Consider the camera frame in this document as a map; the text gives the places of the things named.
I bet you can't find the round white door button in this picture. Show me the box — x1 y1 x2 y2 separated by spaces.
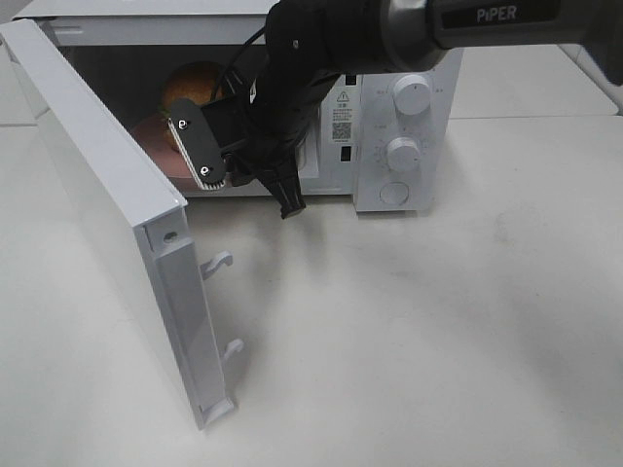
380 182 410 206

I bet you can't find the upper white power knob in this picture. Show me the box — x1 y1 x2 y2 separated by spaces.
392 74 432 116

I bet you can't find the white microwave oven body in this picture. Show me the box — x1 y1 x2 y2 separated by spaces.
18 1 462 212

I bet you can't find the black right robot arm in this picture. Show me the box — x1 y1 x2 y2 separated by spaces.
168 1 622 218

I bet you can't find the white microwave door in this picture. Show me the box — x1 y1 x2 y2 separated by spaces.
1 19 243 428

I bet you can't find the toy hamburger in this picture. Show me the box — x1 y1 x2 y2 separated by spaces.
159 61 226 124

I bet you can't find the white timer knob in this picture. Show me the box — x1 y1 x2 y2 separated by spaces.
385 137 421 173

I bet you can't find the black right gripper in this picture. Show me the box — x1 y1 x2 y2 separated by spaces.
167 94 306 219

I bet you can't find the white warning label sticker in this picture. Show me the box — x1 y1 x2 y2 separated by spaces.
329 88 360 143

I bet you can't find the pink round plate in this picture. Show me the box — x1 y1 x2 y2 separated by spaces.
130 113 195 187

